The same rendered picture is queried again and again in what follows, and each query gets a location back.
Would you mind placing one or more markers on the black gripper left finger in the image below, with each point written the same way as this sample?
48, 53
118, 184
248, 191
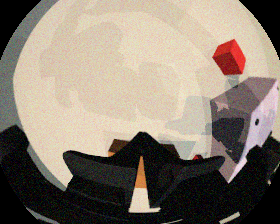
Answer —
119, 170

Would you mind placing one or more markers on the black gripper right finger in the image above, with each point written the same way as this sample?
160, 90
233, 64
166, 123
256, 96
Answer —
164, 171

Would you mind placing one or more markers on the orange square block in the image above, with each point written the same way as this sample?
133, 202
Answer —
140, 181

